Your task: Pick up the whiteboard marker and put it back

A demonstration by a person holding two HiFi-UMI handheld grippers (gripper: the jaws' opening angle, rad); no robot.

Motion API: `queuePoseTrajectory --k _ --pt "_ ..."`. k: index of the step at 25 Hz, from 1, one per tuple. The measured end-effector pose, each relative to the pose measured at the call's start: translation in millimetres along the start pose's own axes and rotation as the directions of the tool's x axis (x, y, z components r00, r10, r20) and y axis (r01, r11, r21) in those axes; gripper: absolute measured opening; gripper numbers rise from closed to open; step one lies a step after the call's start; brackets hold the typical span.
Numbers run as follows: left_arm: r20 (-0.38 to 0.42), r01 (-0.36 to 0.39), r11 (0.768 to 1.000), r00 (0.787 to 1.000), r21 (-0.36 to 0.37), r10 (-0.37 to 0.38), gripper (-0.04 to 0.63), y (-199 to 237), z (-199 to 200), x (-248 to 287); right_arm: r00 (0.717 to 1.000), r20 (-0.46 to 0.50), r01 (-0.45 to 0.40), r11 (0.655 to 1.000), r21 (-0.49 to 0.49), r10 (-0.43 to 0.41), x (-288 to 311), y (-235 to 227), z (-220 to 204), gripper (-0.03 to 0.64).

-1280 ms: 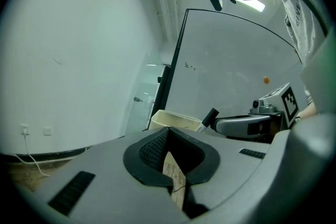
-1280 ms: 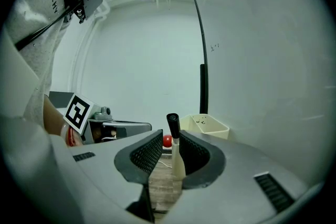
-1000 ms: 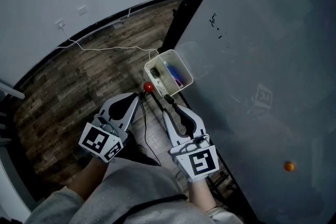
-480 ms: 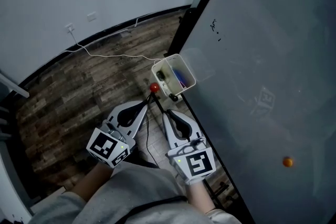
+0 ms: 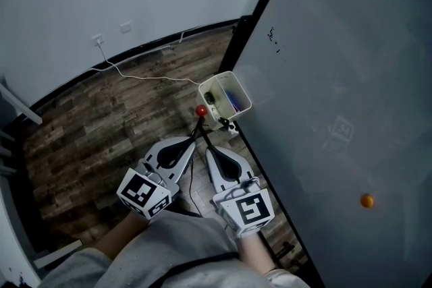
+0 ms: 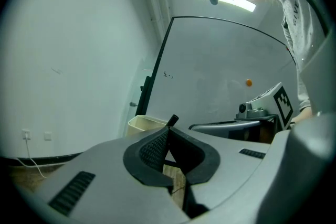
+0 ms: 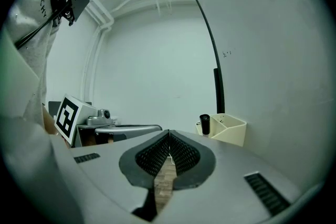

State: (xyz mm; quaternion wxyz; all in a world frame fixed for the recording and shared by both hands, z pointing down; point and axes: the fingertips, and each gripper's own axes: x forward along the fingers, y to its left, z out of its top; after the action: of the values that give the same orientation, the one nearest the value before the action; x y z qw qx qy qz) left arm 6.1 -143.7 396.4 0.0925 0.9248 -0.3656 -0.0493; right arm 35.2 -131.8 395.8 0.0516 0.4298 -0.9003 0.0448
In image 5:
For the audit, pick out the orange round magnet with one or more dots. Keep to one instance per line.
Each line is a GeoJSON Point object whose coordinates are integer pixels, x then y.
{"type": "Point", "coordinates": [366, 201]}

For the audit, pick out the plain wall socket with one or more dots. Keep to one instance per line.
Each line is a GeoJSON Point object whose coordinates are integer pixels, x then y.
{"type": "Point", "coordinates": [126, 27]}

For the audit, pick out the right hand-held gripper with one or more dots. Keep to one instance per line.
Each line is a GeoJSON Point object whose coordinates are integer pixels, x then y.
{"type": "Point", "coordinates": [251, 209]}

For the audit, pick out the person's left forearm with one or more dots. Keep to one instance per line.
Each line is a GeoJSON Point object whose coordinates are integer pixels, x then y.
{"type": "Point", "coordinates": [118, 239]}

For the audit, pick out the white marker pen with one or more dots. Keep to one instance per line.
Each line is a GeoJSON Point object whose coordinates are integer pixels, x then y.
{"type": "Point", "coordinates": [222, 120]}

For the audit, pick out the red round magnet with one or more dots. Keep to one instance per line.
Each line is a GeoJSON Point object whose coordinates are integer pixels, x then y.
{"type": "Point", "coordinates": [201, 110]}

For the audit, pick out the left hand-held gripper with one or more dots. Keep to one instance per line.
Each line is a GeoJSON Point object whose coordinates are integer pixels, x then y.
{"type": "Point", "coordinates": [141, 194]}

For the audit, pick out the wall socket with plug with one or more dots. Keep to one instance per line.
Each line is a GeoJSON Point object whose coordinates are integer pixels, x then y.
{"type": "Point", "coordinates": [98, 39]}

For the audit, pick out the person's right forearm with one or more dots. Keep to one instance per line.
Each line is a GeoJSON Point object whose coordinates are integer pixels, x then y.
{"type": "Point", "coordinates": [256, 254]}

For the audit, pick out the large whiteboard with black frame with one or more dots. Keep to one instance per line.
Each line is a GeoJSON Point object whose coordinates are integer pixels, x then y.
{"type": "Point", "coordinates": [337, 44]}

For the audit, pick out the white desk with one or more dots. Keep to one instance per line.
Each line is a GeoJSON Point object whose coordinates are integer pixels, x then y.
{"type": "Point", "coordinates": [10, 239]}

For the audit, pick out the small black object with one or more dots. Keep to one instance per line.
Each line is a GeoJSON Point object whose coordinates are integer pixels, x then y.
{"type": "Point", "coordinates": [210, 98]}

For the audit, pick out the person's shirt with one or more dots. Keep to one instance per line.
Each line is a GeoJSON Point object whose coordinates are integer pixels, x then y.
{"type": "Point", "coordinates": [168, 246]}

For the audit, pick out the cream marker holder box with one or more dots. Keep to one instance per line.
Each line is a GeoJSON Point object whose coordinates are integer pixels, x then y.
{"type": "Point", "coordinates": [216, 121]}

